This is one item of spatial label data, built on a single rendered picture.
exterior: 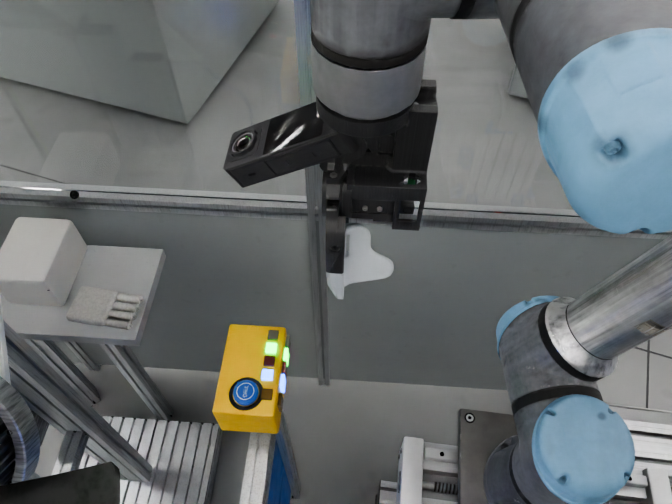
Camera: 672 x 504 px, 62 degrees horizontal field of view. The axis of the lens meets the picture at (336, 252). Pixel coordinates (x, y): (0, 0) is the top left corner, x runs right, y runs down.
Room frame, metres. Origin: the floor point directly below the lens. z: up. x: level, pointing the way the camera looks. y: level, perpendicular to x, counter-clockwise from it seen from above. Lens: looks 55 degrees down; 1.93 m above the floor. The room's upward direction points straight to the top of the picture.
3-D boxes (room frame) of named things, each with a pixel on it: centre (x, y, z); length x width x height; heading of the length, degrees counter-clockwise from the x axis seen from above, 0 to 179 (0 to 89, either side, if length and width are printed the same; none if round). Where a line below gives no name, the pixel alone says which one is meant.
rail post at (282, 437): (0.41, 0.14, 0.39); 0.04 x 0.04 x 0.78; 86
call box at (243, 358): (0.38, 0.14, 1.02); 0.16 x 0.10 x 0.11; 176
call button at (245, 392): (0.33, 0.14, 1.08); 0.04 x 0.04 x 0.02
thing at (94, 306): (0.61, 0.50, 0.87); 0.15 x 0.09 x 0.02; 80
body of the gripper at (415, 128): (0.32, -0.03, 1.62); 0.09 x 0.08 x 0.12; 86
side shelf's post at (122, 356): (0.66, 0.60, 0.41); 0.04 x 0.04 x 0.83; 86
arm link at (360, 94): (0.32, -0.02, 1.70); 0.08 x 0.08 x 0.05
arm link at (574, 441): (0.20, -0.30, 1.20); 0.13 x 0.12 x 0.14; 2
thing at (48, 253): (0.70, 0.67, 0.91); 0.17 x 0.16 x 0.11; 176
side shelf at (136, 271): (0.66, 0.60, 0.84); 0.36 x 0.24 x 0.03; 86
